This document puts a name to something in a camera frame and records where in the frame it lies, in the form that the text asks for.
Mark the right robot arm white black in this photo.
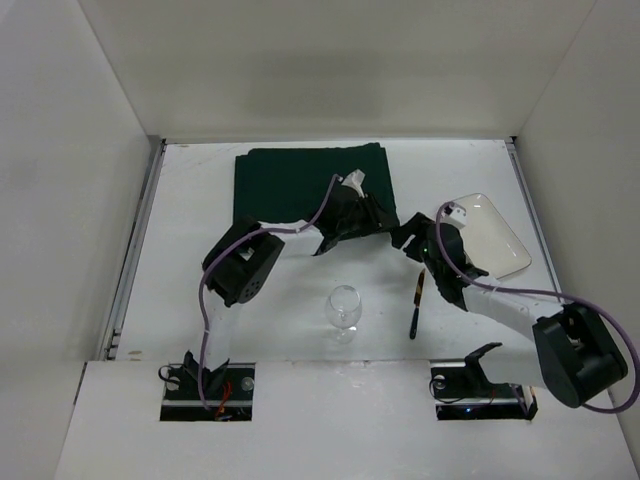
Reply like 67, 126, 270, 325
391, 206, 639, 411

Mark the aluminium table rail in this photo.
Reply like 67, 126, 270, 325
505, 136, 562, 293
96, 136, 167, 361

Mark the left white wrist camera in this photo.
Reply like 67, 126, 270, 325
341, 169, 366, 198

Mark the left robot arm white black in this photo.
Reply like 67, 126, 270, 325
183, 175, 399, 402

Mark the gold knife black handle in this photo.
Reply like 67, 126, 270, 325
409, 268, 426, 340

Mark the white rectangular plate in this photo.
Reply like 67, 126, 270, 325
454, 193, 532, 279

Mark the dark green cloth napkin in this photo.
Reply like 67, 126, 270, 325
233, 143, 396, 223

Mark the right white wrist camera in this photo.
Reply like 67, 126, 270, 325
442, 202, 468, 229

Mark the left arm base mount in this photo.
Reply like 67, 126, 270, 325
158, 352, 256, 423

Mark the right aluminium table rail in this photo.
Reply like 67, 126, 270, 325
505, 136, 562, 293

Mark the clear wine glass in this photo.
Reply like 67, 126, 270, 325
325, 285, 362, 344

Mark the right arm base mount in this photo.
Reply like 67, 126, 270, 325
428, 342, 538, 421

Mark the left aluminium table rail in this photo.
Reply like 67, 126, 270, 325
96, 136, 167, 361

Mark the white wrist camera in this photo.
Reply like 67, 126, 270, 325
442, 202, 468, 229
341, 169, 366, 198

